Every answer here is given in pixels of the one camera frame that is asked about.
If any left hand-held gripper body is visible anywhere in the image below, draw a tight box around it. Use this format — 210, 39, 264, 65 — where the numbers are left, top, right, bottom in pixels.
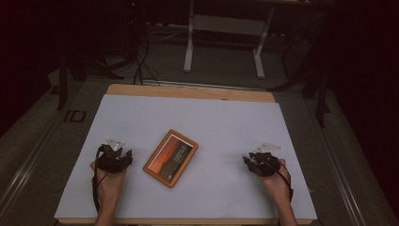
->
95, 137, 130, 174

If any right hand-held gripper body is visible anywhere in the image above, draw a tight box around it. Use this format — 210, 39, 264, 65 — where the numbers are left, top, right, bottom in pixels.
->
248, 142, 280, 177

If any wooden photo frame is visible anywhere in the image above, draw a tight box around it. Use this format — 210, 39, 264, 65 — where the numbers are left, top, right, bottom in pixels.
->
142, 128, 200, 189

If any person's right hand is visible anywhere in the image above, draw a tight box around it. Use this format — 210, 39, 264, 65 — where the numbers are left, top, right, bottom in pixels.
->
258, 158, 295, 205

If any person's left hand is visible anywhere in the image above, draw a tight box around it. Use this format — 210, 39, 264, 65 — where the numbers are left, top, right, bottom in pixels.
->
89, 160, 128, 205

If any white table mat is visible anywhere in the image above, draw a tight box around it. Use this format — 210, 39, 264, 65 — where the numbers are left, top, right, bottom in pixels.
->
54, 93, 318, 220

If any black metal stand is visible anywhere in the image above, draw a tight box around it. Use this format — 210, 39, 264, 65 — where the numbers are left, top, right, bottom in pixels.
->
267, 18, 333, 128
56, 46, 125, 111

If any metal floor strip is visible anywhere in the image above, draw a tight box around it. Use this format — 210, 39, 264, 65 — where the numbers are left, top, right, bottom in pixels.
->
140, 79, 267, 92

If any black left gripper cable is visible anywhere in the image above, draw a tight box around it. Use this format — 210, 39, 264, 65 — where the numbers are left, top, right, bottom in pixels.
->
91, 144, 109, 213

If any black floor bracket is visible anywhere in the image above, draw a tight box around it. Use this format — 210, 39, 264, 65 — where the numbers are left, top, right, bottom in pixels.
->
64, 109, 88, 123

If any metal floor rail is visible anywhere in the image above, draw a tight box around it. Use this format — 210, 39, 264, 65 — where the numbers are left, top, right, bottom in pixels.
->
305, 100, 366, 226
0, 116, 64, 215

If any black floor cable bundle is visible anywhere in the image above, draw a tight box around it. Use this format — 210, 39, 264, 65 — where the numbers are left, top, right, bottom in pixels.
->
133, 31, 161, 87

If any white metal desk frame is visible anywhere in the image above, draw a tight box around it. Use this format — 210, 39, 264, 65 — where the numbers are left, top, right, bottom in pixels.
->
183, 0, 277, 79

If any white floor cable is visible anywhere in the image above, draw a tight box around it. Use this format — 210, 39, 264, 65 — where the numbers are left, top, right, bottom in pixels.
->
147, 29, 189, 43

